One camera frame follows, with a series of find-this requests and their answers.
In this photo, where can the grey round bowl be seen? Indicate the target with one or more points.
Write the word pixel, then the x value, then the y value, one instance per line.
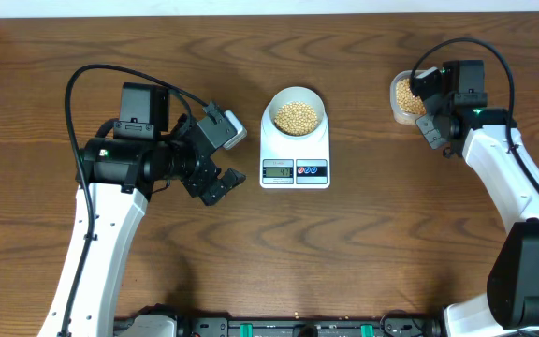
pixel 299 94

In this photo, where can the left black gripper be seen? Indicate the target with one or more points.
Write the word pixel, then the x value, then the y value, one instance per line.
pixel 196 181

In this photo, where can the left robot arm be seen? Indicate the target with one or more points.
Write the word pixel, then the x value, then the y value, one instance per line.
pixel 120 167

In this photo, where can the clear plastic container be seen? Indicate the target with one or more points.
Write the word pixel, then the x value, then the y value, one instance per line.
pixel 400 116

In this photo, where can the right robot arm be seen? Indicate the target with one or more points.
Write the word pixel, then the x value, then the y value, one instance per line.
pixel 459 121

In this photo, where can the soybeans in container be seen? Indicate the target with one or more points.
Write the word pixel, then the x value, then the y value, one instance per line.
pixel 406 100

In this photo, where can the soybeans in bowl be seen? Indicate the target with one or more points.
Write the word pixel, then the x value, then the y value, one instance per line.
pixel 296 119

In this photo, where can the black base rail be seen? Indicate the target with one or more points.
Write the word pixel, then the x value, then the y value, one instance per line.
pixel 183 326

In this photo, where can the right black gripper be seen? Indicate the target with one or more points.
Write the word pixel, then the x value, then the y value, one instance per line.
pixel 426 125

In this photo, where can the white digital kitchen scale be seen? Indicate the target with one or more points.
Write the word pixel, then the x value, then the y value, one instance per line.
pixel 292 163

